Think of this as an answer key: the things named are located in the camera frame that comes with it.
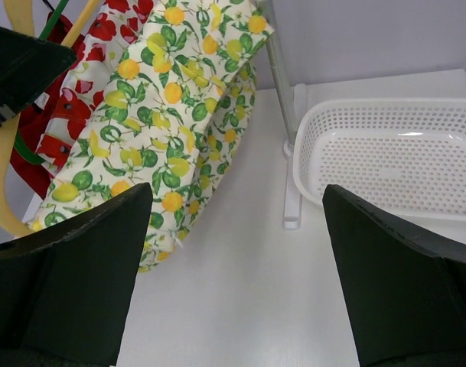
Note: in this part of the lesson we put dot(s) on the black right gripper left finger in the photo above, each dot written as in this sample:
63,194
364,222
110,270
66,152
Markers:
65,291

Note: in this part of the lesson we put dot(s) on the white plastic basket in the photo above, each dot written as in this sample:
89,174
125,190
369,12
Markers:
406,156

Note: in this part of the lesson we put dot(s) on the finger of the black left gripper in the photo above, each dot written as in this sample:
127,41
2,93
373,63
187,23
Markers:
28,65

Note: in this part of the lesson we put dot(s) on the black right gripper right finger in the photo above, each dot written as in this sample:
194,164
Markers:
404,286

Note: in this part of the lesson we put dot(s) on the lemon print skirt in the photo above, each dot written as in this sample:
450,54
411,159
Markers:
172,116

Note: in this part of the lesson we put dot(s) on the red skirt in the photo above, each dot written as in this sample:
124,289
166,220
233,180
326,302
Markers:
32,126

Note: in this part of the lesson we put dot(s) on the white red floral garment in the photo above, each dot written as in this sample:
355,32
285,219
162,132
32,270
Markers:
115,27

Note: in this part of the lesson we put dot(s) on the white metal clothes rack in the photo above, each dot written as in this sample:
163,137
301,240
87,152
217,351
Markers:
291,218

